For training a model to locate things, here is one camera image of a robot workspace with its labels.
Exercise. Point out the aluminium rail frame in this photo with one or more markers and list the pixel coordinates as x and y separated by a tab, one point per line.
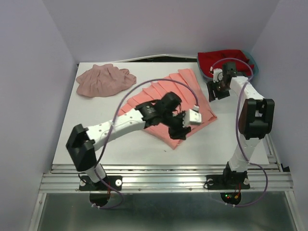
164	188

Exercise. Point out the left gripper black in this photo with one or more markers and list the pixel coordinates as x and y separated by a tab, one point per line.
175	133

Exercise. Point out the dusty pink pleated skirt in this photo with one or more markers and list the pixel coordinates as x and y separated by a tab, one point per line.
104	81

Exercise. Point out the blue grey plastic basket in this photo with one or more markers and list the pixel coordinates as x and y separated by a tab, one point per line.
206	60

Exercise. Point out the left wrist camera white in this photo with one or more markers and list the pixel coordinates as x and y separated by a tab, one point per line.
192	118

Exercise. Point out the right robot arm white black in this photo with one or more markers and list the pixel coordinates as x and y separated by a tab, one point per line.
254	119

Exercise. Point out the salmon orange skirt pile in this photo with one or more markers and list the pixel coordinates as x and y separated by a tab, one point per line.
158	89

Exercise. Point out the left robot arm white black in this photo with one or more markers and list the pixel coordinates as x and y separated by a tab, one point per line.
83	143

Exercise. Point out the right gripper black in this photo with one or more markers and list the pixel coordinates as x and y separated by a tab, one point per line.
211	86

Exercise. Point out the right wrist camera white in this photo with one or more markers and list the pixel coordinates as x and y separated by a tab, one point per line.
217	75

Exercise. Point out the red garment in basket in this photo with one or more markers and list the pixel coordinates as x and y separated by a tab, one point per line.
239	66

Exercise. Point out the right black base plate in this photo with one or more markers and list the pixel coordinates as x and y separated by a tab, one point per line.
220	182

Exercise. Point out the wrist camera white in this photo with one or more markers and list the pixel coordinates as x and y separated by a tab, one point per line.
217	75
192	118

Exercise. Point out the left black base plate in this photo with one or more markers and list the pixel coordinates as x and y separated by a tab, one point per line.
87	185

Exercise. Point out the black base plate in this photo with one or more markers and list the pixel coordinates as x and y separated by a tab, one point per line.
220	182
87	185

